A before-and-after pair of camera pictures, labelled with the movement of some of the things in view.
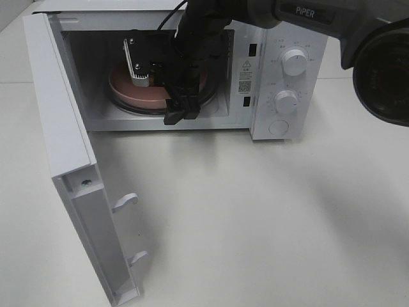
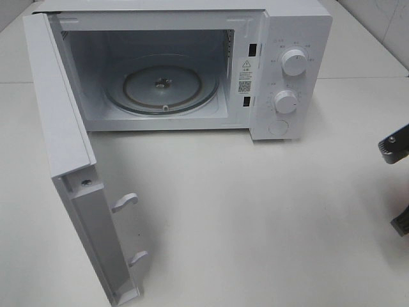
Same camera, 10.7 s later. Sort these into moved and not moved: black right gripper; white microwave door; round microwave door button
Moved: black right gripper
Not moved: white microwave door; round microwave door button
